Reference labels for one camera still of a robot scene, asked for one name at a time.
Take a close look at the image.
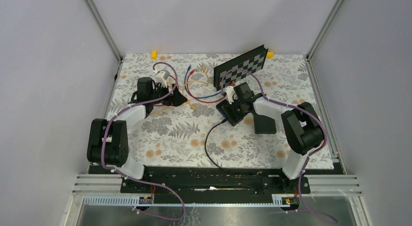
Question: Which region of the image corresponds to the black white checkerboard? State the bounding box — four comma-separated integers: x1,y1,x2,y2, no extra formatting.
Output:
213,45,269,91

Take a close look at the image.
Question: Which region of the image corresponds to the small black adapter box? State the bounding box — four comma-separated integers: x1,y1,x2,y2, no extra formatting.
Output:
216,100,244,126

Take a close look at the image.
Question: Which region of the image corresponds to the black network switch box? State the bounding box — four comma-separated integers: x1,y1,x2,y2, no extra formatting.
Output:
253,114,277,135

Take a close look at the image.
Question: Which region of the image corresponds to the red ethernet cable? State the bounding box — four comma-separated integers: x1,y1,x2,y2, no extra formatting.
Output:
186,69,235,104

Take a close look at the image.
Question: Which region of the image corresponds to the right yellow corner clip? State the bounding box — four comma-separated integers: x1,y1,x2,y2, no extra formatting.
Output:
266,52,274,58

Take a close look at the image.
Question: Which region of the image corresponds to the floral patterned table mat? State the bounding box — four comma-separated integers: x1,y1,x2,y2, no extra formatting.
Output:
92,52,335,170

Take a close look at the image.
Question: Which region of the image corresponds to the black thin cable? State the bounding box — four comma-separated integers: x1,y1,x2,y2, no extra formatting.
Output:
204,119,258,188

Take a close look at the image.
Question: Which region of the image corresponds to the blue ethernet cable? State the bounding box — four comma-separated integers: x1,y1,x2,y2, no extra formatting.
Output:
184,65,231,100

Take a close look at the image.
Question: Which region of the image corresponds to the yellow ethernet cable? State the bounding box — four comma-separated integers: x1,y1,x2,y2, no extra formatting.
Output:
182,65,210,110

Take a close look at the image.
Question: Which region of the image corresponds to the left yellow corner clip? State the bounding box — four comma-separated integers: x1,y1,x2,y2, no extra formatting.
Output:
151,50,157,60

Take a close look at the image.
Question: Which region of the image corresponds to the yellow corner clip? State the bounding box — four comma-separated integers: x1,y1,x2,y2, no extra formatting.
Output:
151,50,157,60
266,52,274,58

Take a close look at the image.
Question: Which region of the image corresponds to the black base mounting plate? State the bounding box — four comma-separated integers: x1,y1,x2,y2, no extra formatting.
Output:
88,165,344,205

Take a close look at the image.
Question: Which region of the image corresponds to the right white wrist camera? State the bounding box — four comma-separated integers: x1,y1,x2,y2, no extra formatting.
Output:
225,86,238,104

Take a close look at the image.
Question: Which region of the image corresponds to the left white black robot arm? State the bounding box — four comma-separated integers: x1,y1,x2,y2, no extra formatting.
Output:
86,77,187,192

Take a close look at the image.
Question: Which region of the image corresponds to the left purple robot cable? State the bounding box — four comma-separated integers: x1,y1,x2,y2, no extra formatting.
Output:
100,61,187,221

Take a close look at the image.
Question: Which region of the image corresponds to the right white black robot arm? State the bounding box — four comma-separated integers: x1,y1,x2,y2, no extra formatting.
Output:
216,83,326,193

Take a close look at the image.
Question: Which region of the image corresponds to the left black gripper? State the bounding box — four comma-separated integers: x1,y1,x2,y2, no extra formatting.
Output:
149,81,187,106

